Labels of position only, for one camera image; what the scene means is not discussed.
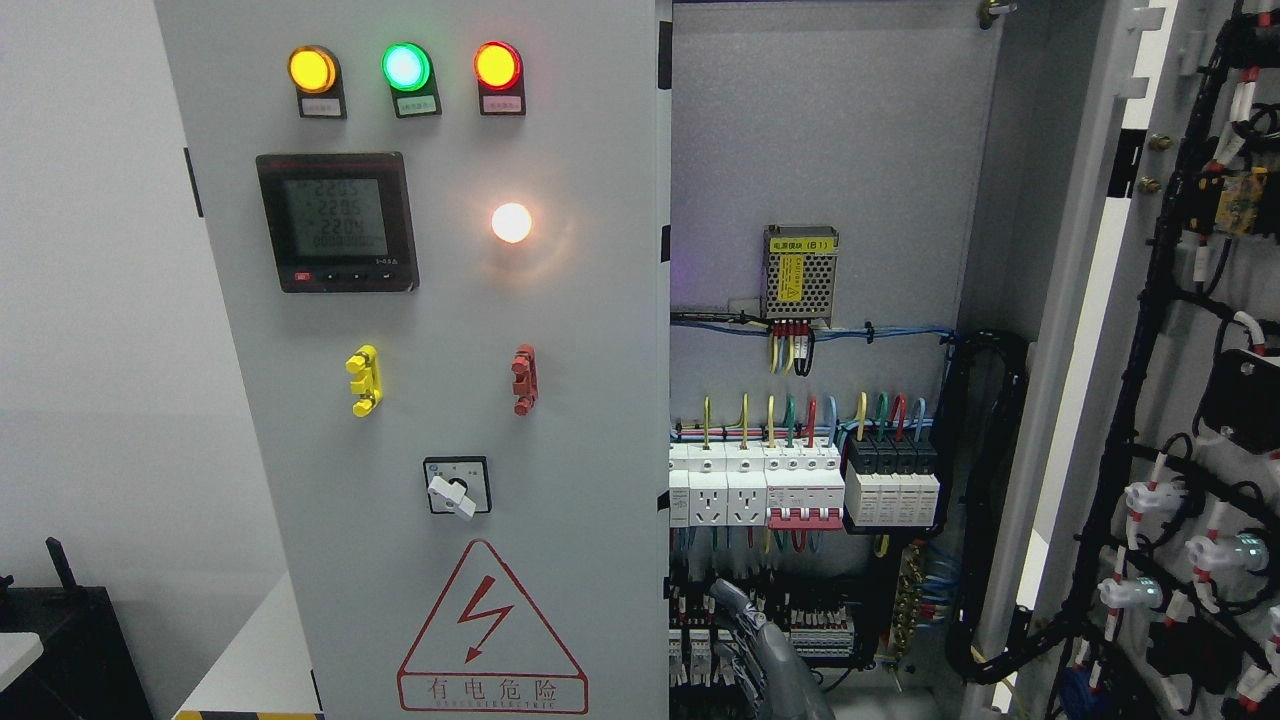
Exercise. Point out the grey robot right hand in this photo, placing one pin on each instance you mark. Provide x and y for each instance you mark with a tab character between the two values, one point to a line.
775	681

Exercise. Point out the grey cabinet door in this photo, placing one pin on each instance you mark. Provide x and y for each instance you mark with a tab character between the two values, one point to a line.
574	483
1122	564

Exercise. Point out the white socket module row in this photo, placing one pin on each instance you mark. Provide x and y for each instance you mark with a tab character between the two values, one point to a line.
719	485

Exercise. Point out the black white surge protector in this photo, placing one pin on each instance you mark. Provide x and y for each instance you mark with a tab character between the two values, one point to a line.
889	484

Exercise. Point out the red electric hazard warning sticker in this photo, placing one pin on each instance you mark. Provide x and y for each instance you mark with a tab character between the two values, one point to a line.
487	648

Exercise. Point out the metal mesh power supply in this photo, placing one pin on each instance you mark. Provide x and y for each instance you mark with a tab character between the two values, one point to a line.
800	263

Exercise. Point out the white glowing indicator light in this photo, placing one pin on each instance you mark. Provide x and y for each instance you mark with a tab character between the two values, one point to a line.
511	222

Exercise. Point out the black digital power meter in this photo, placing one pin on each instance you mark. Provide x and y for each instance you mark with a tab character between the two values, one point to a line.
339	223

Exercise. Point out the red indicator light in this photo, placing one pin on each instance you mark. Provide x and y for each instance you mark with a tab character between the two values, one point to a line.
499	72

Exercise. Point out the black box at left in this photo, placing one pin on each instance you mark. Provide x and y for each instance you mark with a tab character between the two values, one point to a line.
80	667

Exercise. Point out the green indicator light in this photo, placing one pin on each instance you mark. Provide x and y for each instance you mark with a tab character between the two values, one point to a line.
409	72

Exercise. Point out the yellow indicator light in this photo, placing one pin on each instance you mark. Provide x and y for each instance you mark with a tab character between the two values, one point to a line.
315	74

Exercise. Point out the red handle circuit breaker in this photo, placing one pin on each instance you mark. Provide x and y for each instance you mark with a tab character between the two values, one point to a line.
805	490

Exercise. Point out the white rotary selector switch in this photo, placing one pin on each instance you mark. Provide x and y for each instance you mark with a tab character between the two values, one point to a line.
458	485

